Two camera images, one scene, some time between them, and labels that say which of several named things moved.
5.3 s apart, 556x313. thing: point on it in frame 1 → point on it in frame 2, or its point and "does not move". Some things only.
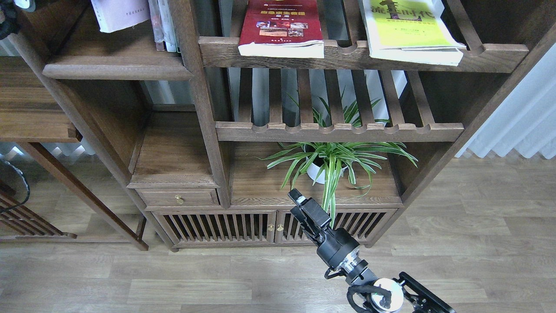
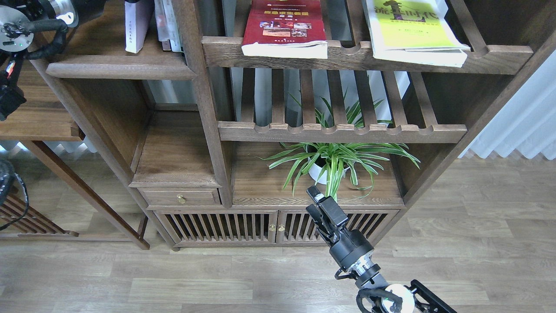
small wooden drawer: x=178 y=197 does not move
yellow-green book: x=411 y=30 does not move
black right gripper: x=337 y=247 → x=352 y=245
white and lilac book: x=114 y=15 → x=138 y=14
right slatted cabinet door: x=365 y=224 does not move
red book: x=283 y=28 does not move
